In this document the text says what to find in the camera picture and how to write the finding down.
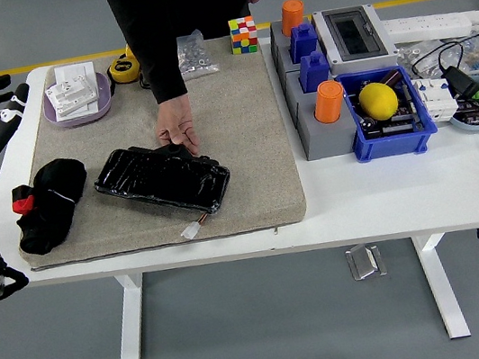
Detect person's right hand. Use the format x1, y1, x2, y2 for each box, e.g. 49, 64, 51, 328
150, 91, 203, 161

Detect white connector with orange wires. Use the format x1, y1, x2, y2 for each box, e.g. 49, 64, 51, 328
177, 211, 213, 242

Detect orange cylinder peg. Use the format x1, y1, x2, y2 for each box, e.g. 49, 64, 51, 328
276, 0, 310, 39
308, 77, 349, 127

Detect colourful puzzle cube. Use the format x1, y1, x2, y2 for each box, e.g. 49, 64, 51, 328
226, 14, 260, 58

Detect grey-brown mat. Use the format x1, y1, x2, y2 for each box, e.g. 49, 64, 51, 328
0, 29, 311, 274

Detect clear bag of metal nuts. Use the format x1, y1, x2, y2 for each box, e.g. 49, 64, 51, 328
174, 27, 222, 83

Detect purple oval tray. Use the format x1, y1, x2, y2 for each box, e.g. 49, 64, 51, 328
38, 69, 117, 131

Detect yellow tape measure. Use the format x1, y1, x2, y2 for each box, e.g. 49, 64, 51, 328
102, 41, 151, 96

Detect blue block peg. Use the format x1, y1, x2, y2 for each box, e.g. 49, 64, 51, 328
295, 49, 335, 95
285, 20, 321, 66

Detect grey electrical box with window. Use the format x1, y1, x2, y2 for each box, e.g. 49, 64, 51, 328
311, 0, 402, 80

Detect grey peg holder base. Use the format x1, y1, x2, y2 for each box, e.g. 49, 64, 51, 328
265, 11, 362, 166

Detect brown cylinder part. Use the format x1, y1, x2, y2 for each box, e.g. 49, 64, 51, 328
379, 68, 406, 87

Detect yellow lemon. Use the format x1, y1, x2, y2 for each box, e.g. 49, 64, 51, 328
356, 78, 402, 123

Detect white power strip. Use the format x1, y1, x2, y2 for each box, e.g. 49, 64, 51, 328
380, 5, 475, 50

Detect dark circuit board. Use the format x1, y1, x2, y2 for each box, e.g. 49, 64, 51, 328
358, 103, 424, 140

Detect white table leg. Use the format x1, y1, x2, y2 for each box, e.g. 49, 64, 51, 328
410, 230, 472, 344
103, 272, 158, 359

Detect white circuit breaker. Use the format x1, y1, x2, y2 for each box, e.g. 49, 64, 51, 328
410, 72, 462, 128

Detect blue plastic bin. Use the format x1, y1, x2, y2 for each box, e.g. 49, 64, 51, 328
334, 59, 442, 166

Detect white switch module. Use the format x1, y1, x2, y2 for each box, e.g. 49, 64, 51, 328
42, 73, 101, 121

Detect flat white switch plate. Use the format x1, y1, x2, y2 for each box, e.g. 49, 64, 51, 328
52, 59, 99, 98

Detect black power adapter with cord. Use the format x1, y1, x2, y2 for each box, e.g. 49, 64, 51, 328
407, 36, 479, 249

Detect metal bracket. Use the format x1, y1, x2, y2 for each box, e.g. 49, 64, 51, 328
343, 241, 389, 283

